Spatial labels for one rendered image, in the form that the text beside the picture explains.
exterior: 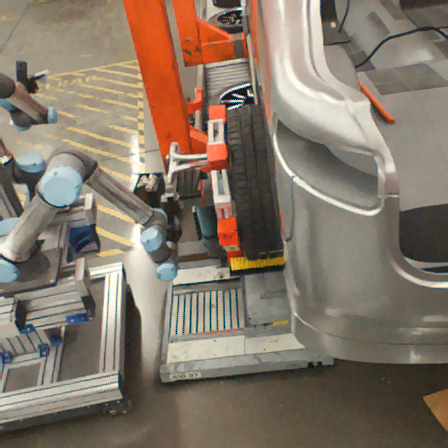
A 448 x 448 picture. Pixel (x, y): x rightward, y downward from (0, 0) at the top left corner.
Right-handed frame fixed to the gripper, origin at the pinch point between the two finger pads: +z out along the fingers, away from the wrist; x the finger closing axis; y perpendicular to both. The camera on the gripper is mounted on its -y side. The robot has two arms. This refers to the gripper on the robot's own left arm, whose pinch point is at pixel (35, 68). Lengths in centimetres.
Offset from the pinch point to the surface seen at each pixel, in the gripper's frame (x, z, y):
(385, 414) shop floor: 178, -113, 101
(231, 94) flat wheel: 86, 123, 65
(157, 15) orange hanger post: 68, -14, -32
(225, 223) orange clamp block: 106, -88, 21
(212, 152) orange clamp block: 100, -79, -4
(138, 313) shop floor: 53, -53, 118
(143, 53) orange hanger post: 61, -15, -16
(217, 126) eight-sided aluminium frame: 99, -51, 0
